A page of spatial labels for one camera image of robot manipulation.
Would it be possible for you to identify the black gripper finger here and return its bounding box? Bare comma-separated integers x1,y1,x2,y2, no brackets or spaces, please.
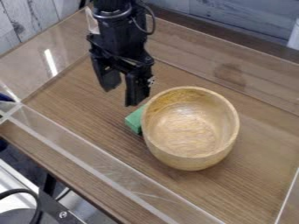
91,54,122,92
126,71,154,107

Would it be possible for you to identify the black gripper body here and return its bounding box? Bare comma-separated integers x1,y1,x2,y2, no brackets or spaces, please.
86,10,156,77

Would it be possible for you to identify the green rectangular block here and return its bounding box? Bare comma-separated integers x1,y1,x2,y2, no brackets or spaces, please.
126,105,146,135

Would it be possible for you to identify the brown wooden bowl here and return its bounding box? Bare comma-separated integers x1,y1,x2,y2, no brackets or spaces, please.
142,87,241,171

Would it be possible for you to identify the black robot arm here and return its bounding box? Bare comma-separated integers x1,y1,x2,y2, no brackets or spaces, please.
87,0,155,107

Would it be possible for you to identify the blue object at edge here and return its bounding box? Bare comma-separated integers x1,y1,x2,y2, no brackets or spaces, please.
0,93,15,102

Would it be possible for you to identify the black table leg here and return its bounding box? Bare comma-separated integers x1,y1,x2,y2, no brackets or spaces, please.
43,174,58,197

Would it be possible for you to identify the clear acrylic corner bracket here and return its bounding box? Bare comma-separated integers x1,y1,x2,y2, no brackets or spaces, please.
86,7,99,34

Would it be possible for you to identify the clear acrylic tray enclosure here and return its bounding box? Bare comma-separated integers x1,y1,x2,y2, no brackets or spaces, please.
0,10,299,224

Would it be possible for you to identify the black metal base plate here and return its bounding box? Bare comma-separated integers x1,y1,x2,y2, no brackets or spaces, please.
36,192,87,224

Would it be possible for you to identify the black cable loop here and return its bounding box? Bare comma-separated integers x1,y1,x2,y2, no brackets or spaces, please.
0,188,43,224

